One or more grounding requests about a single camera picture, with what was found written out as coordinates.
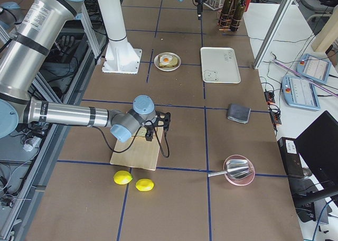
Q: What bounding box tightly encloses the fried egg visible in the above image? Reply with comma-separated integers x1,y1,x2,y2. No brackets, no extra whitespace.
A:
159,54,173,65

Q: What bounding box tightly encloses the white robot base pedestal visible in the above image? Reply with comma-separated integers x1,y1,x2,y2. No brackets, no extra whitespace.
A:
98,0,142,74

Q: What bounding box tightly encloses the blue teach pendant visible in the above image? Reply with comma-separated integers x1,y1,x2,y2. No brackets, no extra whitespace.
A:
282,75,321,111
296,53,332,85

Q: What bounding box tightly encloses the bread slice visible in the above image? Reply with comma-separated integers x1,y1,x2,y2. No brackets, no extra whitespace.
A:
135,127,147,137
159,55,179,68

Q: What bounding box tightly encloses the dark green wine bottle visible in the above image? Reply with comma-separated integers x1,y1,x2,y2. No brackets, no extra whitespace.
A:
219,0,234,29

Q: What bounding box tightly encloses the copper wire bottle rack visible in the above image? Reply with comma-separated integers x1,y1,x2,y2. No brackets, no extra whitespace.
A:
218,3,242,32

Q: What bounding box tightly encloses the white round plate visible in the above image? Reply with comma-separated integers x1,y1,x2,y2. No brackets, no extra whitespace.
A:
154,52,181,72

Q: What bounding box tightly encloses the pink bowl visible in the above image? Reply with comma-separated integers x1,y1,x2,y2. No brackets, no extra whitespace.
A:
223,154,256,186

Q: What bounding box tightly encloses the wooden cutting board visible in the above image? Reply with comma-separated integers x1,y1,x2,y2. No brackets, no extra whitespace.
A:
109,111,164,172

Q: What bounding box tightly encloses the folded grey cloth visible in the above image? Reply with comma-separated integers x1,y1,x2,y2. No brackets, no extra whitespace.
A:
227,104,251,124

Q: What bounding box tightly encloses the bread slice under egg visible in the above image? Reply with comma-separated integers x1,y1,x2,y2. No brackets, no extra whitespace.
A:
159,55,179,68

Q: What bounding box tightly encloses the cream bear serving tray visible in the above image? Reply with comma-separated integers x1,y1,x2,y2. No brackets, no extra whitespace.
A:
200,47,241,84

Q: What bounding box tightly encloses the yellow lemon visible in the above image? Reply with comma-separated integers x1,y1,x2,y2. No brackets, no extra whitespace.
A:
113,170,133,185
135,179,154,191

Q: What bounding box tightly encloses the black laptop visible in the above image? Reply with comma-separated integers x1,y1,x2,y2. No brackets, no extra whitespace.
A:
277,110,338,212

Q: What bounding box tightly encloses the metal scoop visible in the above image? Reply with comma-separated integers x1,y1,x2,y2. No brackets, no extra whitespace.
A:
208,159,251,180

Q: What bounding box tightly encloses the grabber stick tool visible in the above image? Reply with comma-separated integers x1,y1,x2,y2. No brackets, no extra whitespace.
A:
269,52,338,97

